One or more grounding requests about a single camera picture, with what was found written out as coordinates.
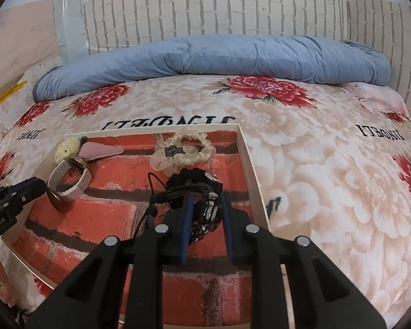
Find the yellow tape strip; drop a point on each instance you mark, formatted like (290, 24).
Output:
(7, 96)

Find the black scrunchie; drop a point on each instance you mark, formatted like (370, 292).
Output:
(191, 174)

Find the rolled blue duvet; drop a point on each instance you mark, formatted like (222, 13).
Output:
(226, 58)

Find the brick-pattern jewelry tray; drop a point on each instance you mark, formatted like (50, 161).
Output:
(123, 212)

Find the pink pineapple hair clip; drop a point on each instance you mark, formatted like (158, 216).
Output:
(66, 147)

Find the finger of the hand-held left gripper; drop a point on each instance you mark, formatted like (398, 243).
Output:
(25, 187)

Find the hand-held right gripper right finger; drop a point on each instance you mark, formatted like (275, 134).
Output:
(226, 222)

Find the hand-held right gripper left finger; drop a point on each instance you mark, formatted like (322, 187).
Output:
(186, 222)

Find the clear plastic sheet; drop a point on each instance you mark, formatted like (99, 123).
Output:
(66, 24)

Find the cream scrunchie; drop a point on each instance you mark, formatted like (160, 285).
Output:
(191, 150)

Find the pink pillow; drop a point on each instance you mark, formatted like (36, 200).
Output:
(376, 97)

